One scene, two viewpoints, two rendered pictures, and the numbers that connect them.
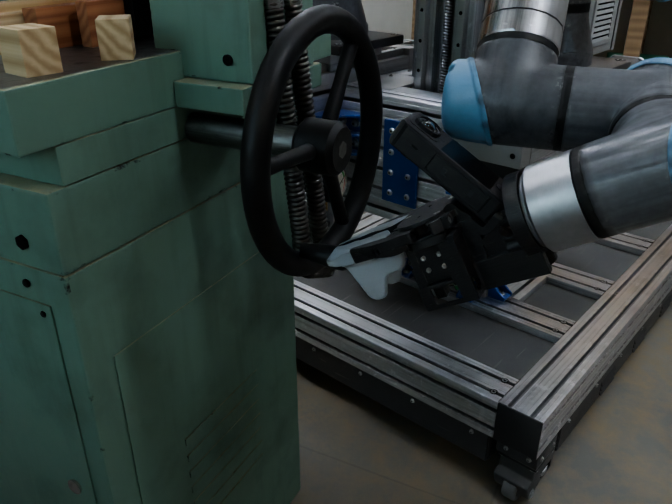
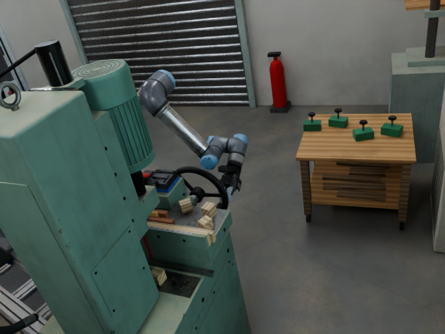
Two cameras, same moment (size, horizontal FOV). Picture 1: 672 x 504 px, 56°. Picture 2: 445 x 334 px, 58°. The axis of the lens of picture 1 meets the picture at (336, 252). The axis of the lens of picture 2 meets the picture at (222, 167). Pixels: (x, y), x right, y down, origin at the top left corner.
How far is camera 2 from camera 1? 1.72 m
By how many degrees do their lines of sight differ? 76
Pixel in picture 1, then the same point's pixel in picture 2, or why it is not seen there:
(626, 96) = (222, 143)
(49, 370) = (234, 280)
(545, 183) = (239, 158)
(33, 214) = (228, 239)
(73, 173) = not seen: hidden behind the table
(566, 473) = not seen: hidden behind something
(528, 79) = (216, 150)
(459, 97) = (215, 160)
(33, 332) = (231, 274)
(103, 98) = not seen: hidden behind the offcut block
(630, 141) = (240, 145)
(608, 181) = (243, 151)
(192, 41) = (177, 198)
